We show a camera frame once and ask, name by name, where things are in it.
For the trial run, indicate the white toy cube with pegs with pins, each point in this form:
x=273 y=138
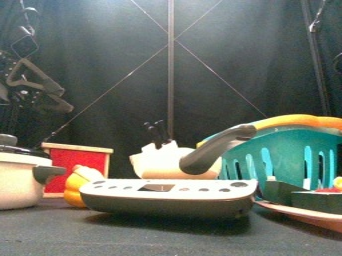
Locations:
x=160 y=163

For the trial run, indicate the dark green toy block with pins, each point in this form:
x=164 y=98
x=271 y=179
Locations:
x=318 y=201
x=277 y=192

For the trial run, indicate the pink toy tray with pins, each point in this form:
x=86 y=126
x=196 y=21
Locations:
x=307 y=215

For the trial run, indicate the white toy pot, black lid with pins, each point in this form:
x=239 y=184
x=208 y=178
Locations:
x=20 y=180

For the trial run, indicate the metal frame pole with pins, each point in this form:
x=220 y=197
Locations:
x=169 y=66

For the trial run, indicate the yellow toy fruit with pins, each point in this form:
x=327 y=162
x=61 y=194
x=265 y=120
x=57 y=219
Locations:
x=338 y=183

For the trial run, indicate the red wooden toy box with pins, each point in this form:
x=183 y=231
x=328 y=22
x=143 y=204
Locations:
x=70 y=160

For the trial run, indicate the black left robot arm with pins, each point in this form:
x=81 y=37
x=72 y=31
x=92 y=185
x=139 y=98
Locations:
x=17 y=23

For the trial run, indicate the yellow orange toy starfruit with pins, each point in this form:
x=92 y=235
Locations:
x=77 y=188

